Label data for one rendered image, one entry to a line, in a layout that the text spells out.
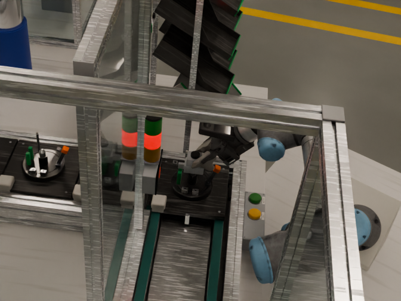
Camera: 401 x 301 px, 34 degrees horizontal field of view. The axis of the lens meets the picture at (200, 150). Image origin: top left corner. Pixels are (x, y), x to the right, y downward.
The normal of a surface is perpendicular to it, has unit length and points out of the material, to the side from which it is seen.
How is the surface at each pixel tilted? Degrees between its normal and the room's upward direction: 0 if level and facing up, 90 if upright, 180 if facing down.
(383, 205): 47
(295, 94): 0
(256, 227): 0
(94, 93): 90
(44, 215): 90
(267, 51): 0
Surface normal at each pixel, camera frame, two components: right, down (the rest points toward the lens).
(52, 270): 0.08, -0.73
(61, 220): -0.09, 0.67
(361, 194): -0.35, -0.11
